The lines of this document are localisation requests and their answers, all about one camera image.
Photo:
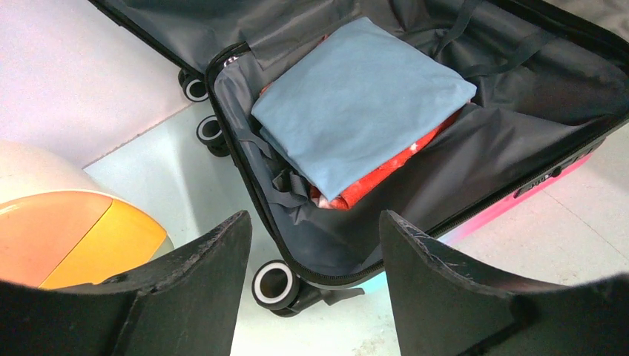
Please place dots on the cream orange cylindrical container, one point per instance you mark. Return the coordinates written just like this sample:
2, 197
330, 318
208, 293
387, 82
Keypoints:
60, 228

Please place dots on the light blue cloth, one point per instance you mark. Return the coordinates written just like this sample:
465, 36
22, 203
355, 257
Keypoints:
359, 103

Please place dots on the orange red item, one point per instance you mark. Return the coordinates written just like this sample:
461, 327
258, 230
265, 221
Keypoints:
388, 172

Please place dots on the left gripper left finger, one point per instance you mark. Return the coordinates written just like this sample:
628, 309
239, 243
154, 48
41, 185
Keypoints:
182, 303

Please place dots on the pink teal cartoon suitcase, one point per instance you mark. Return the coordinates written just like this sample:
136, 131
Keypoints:
446, 112

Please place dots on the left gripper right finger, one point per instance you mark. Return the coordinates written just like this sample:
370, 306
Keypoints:
446, 302

